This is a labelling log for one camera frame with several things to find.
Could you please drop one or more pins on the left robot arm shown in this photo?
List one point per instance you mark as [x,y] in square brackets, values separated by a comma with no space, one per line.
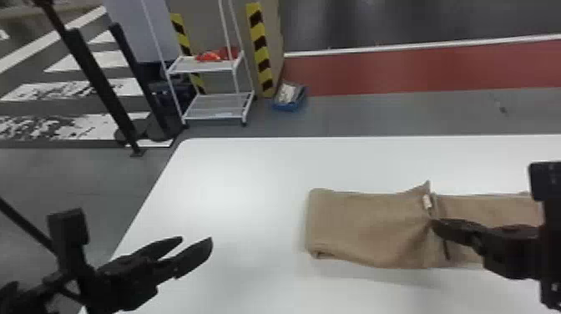
[26,298]

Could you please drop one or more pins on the beige towel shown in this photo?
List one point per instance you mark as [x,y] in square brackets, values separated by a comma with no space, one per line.
[368,228]

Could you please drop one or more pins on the blue tray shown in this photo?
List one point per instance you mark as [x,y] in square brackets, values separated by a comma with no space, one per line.
[289,97]

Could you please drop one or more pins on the red packet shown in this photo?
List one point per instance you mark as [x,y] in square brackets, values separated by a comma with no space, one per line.
[207,56]

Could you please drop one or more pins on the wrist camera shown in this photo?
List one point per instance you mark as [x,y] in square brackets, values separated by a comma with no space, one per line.
[66,232]
[545,180]

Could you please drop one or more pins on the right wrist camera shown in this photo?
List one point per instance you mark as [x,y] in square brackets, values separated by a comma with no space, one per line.
[545,180]

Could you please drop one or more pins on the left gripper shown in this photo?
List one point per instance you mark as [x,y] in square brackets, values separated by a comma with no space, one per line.
[118,285]

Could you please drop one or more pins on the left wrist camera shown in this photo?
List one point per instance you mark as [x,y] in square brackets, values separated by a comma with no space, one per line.
[66,232]

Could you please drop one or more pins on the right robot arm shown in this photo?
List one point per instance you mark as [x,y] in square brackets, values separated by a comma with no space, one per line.
[551,254]

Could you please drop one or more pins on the yellow black striped post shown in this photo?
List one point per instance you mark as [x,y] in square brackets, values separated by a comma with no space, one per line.
[261,52]
[186,48]

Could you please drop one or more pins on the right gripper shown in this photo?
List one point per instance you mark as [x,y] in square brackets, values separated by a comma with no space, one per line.
[512,252]

